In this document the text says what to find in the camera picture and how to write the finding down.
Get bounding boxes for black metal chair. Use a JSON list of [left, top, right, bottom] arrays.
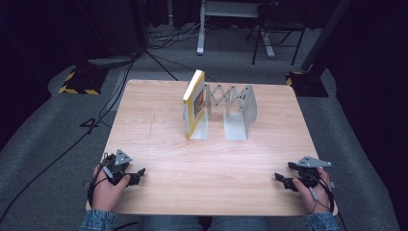
[[245, 2, 306, 66]]

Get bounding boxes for left hand-held gripper black cable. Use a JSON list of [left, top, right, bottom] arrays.
[[87, 153, 113, 209]]

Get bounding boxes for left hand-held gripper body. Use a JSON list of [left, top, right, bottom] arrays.
[[104, 148, 134, 187]]

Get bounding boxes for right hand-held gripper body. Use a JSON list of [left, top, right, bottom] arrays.
[[288, 156, 332, 191]]

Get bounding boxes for white desk frame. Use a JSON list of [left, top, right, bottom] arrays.
[[195, 0, 277, 59]]

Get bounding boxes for black slanted pole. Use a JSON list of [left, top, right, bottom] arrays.
[[300, 0, 352, 72]]

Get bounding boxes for right hand-held gripper black cable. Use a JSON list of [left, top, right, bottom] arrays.
[[308, 173, 337, 215]]

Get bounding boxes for person's right hand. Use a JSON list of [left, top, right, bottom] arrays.
[[292, 167, 335, 216]]

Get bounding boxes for yellow book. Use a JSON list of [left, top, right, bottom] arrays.
[[182, 68, 207, 141]]

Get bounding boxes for black stand base striped edge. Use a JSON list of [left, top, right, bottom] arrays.
[[286, 70, 330, 98], [58, 62, 110, 96]]

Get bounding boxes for hand-held gripper black cable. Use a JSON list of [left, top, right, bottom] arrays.
[[308, 173, 337, 215], [87, 153, 113, 209]]

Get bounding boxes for bundle of floor cables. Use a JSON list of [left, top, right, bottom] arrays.
[[147, 21, 206, 50]]

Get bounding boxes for person's left hand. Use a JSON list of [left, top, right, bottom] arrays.
[[90, 165, 132, 213]]

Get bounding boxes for grey metal expandable book rack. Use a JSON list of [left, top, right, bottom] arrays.
[[191, 83, 258, 141]]

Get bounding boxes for long black floor cable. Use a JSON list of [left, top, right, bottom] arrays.
[[0, 51, 142, 223]]

